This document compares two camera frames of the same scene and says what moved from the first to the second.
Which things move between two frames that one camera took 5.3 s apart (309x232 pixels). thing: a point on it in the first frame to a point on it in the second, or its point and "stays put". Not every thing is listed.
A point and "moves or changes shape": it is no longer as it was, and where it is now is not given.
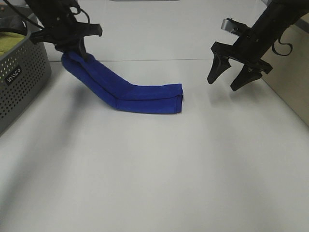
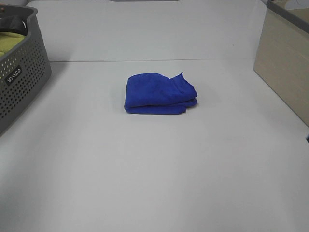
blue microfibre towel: x=94 y=76 moves or changes shape
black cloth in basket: x=13 y=23 stays put
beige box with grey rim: x=288 y=56 stays put
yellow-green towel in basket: x=8 y=40 stays put
